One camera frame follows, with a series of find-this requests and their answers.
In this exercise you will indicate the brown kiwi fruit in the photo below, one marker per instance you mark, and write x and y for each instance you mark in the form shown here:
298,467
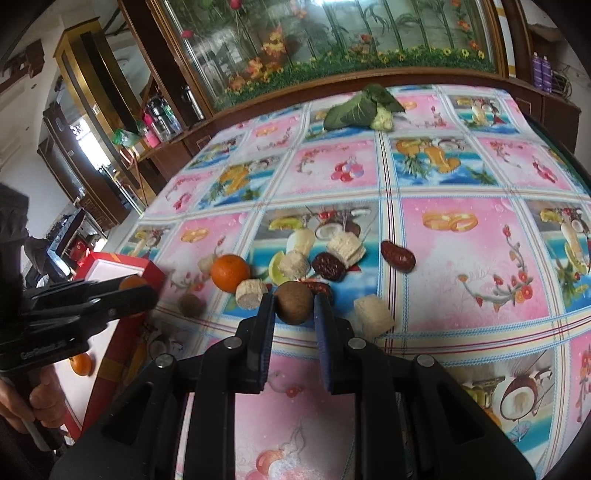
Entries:
294,302

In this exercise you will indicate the steel thermos flask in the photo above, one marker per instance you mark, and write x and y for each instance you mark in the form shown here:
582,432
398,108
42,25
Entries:
189,98

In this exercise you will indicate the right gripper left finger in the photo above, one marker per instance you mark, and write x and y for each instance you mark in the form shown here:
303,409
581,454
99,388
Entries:
256,333

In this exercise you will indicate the dark red jujube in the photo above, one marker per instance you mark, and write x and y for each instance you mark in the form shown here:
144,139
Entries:
329,267

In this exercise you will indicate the small pale sugarcane piece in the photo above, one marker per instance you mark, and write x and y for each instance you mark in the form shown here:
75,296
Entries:
205,263

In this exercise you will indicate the fruit pattern tablecloth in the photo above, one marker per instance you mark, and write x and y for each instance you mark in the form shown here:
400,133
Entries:
495,214

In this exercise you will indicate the red white tray box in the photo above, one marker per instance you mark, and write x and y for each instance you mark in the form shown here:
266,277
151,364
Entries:
110,351

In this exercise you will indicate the orange tangerine in tray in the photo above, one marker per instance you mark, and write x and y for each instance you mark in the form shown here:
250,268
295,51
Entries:
82,364

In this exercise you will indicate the green leafy cabbage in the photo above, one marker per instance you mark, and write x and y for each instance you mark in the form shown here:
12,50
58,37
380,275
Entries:
372,108

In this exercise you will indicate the purple bottle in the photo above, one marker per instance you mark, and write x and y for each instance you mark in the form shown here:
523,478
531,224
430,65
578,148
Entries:
547,74
536,68

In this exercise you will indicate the red jujube date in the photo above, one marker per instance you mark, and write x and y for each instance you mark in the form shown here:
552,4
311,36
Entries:
398,257

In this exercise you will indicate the pale sugarcane chunk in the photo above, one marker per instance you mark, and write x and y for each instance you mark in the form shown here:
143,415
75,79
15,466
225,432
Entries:
373,316
249,294
301,240
347,247
294,265

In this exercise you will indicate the gold frame doorway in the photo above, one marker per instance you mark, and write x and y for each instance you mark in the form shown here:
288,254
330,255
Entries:
102,94

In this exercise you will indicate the glass flower display cabinet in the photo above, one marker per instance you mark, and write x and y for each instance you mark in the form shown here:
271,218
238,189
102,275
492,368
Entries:
234,51

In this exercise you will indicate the green plastic bag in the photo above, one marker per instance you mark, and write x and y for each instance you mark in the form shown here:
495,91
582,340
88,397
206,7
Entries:
124,138

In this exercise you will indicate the small brown longan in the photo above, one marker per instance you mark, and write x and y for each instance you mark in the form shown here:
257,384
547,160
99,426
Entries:
190,306

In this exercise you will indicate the person's left hand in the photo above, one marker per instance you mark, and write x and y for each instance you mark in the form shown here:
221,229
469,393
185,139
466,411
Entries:
46,403

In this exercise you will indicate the pink thermos bottle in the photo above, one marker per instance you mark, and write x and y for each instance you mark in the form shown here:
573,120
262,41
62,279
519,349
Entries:
150,134

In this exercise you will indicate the orange tangerine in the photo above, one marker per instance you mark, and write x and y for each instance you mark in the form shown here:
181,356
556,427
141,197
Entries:
82,364
132,281
228,271

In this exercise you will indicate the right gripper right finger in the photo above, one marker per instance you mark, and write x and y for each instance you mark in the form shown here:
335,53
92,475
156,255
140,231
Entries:
333,335

